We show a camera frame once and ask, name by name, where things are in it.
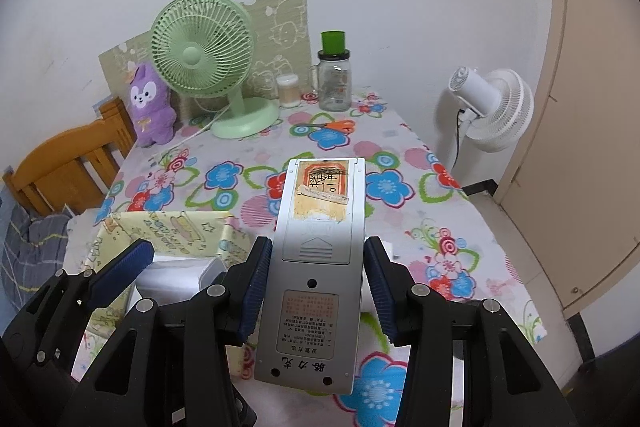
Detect silver remote control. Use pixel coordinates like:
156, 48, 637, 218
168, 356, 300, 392
254, 158, 367, 395

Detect beige door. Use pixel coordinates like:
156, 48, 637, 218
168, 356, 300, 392
492, 0, 640, 323

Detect white rectangular plastic device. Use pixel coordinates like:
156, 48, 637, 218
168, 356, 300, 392
131, 255, 236, 308

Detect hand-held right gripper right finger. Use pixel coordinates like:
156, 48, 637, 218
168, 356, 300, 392
363, 236, 576, 427

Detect cartoon printed backing board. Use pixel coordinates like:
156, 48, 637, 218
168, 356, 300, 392
98, 0, 308, 118

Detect cotton swab container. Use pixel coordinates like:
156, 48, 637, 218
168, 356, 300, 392
276, 74, 301, 108

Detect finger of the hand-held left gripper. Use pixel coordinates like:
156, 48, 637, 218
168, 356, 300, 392
0, 239, 154, 423

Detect yellow cartoon printed box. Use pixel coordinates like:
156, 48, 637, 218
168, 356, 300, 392
82, 209, 251, 343

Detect grey plaid cloth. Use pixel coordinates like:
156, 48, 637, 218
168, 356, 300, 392
0, 202, 71, 308

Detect black fan cable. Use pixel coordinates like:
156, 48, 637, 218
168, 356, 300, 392
452, 109, 468, 168

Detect floral tablecloth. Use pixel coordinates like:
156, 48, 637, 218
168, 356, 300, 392
70, 87, 548, 427

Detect purple plush toy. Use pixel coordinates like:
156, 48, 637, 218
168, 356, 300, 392
127, 61, 178, 148

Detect white fan cable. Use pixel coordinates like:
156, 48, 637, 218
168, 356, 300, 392
172, 104, 233, 148

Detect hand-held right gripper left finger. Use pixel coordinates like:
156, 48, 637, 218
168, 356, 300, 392
60, 236, 274, 427

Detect wooden chair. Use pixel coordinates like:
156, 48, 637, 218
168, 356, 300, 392
2, 97, 137, 215

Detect white standing fan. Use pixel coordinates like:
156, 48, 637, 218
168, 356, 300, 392
434, 67, 535, 172

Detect green desk fan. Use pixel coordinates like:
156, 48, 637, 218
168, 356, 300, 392
151, 0, 280, 139

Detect orange handled scissors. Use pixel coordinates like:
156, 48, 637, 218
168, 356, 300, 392
320, 119, 357, 134

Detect glass jar with green cap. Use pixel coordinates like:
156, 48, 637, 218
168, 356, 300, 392
311, 31, 354, 112

